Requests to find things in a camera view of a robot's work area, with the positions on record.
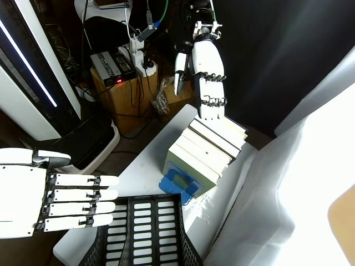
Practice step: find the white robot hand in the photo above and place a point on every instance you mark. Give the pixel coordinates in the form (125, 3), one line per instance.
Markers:
(206, 61)
(19, 199)

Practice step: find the small cardboard box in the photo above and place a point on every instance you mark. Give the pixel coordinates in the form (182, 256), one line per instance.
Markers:
(177, 97)

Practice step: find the crumpled clear plastic bag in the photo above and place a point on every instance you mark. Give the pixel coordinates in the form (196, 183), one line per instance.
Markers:
(161, 102)

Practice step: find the black adapter dongle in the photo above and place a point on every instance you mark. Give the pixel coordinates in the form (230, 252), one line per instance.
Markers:
(145, 34)

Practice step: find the white power strip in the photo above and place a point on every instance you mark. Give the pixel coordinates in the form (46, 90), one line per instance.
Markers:
(138, 59)

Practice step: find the black backdrop cloth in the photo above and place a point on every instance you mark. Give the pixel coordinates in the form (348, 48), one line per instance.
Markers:
(277, 55)

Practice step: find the white plug charger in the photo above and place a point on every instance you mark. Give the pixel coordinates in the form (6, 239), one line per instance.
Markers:
(136, 47)

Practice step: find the beige-spined book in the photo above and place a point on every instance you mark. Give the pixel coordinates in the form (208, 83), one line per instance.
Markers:
(219, 135)

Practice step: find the white column with light strip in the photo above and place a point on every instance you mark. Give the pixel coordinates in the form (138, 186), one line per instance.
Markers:
(33, 119)

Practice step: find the black power adapter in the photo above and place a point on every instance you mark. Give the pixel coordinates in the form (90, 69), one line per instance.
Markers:
(124, 66)

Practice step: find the large cardboard box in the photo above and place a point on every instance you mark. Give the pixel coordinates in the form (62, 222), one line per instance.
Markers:
(124, 102)

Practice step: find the silver power supply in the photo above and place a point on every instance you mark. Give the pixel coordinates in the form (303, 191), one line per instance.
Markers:
(104, 66)

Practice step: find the black chair with white shell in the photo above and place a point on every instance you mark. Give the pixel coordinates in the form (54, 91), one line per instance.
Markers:
(108, 30)

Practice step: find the pale green book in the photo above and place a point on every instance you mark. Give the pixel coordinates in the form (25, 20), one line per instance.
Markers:
(194, 166)

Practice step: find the flat grey box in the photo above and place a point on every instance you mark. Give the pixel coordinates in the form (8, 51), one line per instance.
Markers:
(111, 5)

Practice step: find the blue metal bookend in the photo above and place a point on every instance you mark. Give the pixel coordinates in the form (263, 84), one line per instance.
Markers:
(172, 188)

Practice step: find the black slotted file tray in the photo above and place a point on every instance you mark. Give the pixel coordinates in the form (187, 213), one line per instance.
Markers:
(154, 235)

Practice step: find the clear plastic film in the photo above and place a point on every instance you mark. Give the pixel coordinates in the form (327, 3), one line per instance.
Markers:
(203, 207)

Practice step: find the white backdrop cloth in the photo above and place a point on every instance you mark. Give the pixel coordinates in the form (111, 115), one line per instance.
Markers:
(319, 166)

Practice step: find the tan wooden board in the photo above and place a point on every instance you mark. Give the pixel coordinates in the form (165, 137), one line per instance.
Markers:
(344, 221)

